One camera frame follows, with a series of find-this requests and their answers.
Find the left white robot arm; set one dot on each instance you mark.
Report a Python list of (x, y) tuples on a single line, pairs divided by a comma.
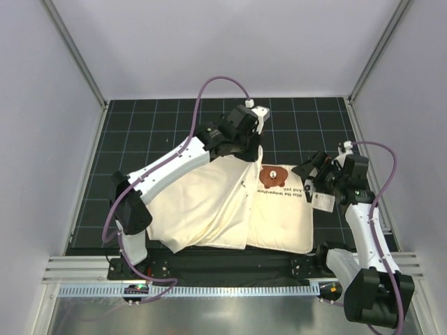
[(131, 193)]

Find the black grid mat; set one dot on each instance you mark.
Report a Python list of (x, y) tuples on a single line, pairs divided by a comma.
[(136, 132)]

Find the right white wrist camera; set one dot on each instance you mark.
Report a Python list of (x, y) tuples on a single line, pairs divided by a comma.
[(344, 149)]

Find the slotted cable duct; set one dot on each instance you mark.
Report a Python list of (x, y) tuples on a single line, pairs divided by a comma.
[(143, 291)]

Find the right aluminium frame post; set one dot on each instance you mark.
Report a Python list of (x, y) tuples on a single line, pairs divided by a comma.
[(392, 25)]

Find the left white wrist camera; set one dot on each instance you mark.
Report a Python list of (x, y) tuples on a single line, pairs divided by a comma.
[(263, 114)]

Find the cream pillow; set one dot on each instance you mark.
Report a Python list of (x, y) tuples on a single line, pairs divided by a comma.
[(281, 218)]

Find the left aluminium frame post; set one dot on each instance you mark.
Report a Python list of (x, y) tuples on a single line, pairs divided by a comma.
[(73, 50)]

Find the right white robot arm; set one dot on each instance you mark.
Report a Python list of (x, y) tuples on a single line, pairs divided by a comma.
[(375, 291)]

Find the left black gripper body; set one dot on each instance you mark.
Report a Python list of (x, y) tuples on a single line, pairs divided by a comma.
[(250, 150)]

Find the white pillow tag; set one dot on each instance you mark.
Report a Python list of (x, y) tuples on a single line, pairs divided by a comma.
[(323, 202)]

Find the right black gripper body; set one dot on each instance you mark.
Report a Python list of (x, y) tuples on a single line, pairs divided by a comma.
[(315, 171)]

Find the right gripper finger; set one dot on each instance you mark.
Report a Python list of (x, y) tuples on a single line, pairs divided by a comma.
[(308, 169), (319, 161)]

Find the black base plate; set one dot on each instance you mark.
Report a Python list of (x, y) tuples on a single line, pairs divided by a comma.
[(251, 267)]

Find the aluminium frame post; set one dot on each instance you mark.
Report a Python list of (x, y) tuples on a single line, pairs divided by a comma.
[(73, 50), (392, 25)]

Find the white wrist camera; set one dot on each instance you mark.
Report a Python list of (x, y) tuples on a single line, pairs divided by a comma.
[(344, 149), (263, 114)]

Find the aluminium rail front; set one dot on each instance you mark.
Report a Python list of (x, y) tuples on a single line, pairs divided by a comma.
[(73, 269)]

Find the cream pillowcase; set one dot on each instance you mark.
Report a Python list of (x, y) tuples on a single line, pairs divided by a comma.
[(210, 206)]

